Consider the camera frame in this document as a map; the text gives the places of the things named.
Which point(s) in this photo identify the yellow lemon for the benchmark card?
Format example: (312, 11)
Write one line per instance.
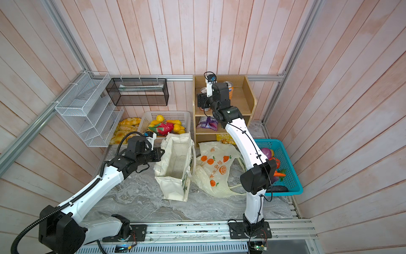
(160, 118)

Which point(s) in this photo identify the red soda can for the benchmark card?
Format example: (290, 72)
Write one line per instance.
(202, 100)

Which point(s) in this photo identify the white wire rack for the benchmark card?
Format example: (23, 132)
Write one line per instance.
(89, 110)

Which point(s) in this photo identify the black mesh basket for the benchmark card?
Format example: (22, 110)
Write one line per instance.
(138, 91)

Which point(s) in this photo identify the white plastic fruit basket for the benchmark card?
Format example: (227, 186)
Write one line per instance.
(179, 120)

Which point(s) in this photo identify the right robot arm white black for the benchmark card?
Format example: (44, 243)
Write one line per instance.
(259, 169)

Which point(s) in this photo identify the yellow chips packet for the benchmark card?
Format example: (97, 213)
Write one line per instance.
(225, 139)

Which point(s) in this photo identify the cream canvas tote bag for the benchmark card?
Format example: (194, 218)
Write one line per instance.
(176, 166)

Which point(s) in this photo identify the dark green cucumber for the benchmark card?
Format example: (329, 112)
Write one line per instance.
(277, 189)

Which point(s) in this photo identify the yellow plastic bag orange print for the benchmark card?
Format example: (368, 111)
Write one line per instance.
(213, 168)

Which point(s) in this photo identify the orange soda can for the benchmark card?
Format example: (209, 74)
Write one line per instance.
(230, 87)

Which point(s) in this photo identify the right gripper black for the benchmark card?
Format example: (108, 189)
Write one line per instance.
(202, 100)

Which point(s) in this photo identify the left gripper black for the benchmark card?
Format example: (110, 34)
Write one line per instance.
(157, 156)

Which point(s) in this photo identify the tray of yellow breads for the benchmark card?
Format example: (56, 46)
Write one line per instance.
(123, 128)

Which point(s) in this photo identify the purple snack packet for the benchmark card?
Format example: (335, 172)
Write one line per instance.
(207, 122)

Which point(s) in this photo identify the purple onion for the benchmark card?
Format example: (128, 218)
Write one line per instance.
(267, 152)

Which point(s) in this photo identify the teal plastic basket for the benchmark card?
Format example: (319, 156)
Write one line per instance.
(291, 181)

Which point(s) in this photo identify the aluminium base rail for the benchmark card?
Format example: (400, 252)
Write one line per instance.
(286, 236)

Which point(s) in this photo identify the red tomato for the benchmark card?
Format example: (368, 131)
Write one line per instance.
(277, 162)

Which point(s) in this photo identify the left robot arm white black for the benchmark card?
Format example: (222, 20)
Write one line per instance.
(61, 228)

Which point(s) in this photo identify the wooden shelf unit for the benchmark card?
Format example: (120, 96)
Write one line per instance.
(242, 98)

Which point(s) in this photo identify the orange carrot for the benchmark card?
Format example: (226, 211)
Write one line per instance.
(278, 174)

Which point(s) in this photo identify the pink dragon fruit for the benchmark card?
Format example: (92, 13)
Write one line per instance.
(162, 128)

